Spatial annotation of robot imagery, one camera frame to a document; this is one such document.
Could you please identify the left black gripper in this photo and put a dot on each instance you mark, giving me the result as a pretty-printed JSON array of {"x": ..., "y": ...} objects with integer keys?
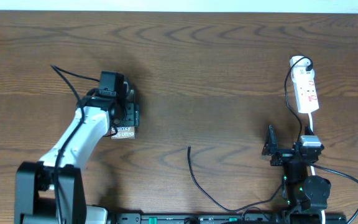
[{"x": 133, "y": 116}]

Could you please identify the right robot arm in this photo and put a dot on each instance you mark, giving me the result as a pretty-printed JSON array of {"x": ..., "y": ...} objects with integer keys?
[{"x": 306, "y": 193}]

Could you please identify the white power strip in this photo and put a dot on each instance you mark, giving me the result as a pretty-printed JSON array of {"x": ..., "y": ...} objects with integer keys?
[{"x": 302, "y": 75}]

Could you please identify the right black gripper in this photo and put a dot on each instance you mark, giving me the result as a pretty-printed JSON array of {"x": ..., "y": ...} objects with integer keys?
[{"x": 270, "y": 148}]

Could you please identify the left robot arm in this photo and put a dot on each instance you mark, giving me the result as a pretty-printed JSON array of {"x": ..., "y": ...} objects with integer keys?
[{"x": 51, "y": 189}]

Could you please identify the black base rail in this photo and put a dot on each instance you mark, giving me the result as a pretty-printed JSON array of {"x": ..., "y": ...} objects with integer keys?
[{"x": 136, "y": 218}]

